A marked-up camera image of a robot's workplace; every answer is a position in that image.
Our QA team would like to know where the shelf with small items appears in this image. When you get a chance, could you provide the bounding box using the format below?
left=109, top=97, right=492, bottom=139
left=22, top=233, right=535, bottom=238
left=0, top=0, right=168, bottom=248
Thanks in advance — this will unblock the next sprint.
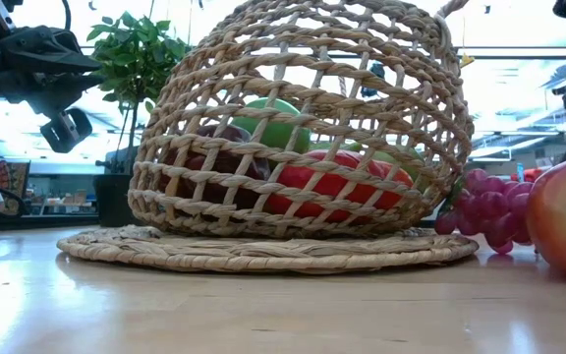
left=30, top=189, right=98, bottom=217

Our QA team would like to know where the purple grape bunch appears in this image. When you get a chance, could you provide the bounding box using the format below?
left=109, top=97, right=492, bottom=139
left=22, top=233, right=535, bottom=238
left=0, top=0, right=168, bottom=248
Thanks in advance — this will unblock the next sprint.
left=433, top=167, right=535, bottom=256

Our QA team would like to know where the green apple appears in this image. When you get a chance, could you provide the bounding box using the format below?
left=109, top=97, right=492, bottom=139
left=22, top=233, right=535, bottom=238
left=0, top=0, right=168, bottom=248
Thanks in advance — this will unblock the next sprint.
left=230, top=96, right=312, bottom=154

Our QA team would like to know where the colourful patterned picture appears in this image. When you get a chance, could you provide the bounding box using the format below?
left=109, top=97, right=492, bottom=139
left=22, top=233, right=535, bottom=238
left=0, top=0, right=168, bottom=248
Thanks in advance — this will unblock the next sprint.
left=0, top=159, right=32, bottom=217

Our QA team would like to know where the woven seagrass basket with handles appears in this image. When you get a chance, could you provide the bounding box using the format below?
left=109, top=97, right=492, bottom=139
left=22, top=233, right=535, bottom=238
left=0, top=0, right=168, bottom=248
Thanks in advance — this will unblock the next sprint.
left=56, top=0, right=481, bottom=275

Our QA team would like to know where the green plant in black pot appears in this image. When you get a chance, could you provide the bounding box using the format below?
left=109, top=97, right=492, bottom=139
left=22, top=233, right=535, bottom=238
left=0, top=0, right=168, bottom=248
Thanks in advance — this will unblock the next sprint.
left=85, top=10, right=189, bottom=228

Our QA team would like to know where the red orange mango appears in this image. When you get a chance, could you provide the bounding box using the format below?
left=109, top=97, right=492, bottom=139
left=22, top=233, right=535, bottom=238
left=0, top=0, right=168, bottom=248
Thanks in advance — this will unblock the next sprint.
left=261, top=148, right=416, bottom=223

